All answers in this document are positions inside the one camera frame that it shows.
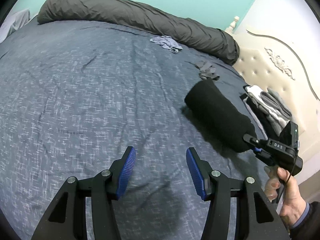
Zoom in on light grey cloth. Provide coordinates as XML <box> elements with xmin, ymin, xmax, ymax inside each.
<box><xmin>0</xmin><ymin>9</ymin><xmax>31</xmax><ymax>44</ymax></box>

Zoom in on dark grey rolled duvet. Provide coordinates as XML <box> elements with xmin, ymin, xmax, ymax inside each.
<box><xmin>37</xmin><ymin>0</ymin><xmax>241</xmax><ymax>66</ymax></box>

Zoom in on small grey garment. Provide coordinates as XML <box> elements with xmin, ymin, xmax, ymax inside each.
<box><xmin>192</xmin><ymin>60</ymin><xmax>221</xmax><ymax>81</ymax></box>

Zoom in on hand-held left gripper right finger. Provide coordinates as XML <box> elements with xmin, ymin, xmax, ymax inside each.
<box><xmin>186</xmin><ymin>147</ymin><xmax>290</xmax><ymax>240</ymax></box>

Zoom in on black folded garment grey trim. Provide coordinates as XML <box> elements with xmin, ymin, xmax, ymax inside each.
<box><xmin>239</xmin><ymin>92</ymin><xmax>272</xmax><ymax>140</ymax></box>

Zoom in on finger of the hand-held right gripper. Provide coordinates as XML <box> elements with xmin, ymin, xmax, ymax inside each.
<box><xmin>243</xmin><ymin>134</ymin><xmax>267</xmax><ymax>150</ymax></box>
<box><xmin>252</xmin><ymin>146</ymin><xmax>269</xmax><ymax>159</ymax></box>

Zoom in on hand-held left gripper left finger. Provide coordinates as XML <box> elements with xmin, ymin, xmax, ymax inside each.
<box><xmin>31</xmin><ymin>146</ymin><xmax>137</xmax><ymax>240</ymax></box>

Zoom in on small blue patterned cloth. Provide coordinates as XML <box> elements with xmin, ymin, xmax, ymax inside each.
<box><xmin>149</xmin><ymin>35</ymin><xmax>183</xmax><ymax>54</ymax></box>

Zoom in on cream turned bedpost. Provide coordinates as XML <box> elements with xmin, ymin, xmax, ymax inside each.
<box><xmin>226</xmin><ymin>16</ymin><xmax>240</xmax><ymax>34</ymax></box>

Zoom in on cream padded headboard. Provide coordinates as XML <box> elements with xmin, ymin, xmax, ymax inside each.
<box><xmin>224</xmin><ymin>29</ymin><xmax>320</xmax><ymax>188</ymax></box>

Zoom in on dark grey folded garment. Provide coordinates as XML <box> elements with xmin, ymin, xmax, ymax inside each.
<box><xmin>266</xmin><ymin>116</ymin><xmax>284</xmax><ymax>135</ymax></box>

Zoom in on person's right hand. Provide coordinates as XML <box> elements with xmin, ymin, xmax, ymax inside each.
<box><xmin>264</xmin><ymin>166</ymin><xmax>307</xmax><ymax>227</ymax></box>

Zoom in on bed with blue sheet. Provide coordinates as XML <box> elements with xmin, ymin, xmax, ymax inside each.
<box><xmin>0</xmin><ymin>15</ymin><xmax>275</xmax><ymax>240</ymax></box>

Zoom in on person's right forearm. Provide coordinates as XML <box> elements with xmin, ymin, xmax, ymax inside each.
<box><xmin>287</xmin><ymin>201</ymin><xmax>320</xmax><ymax>240</ymax></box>

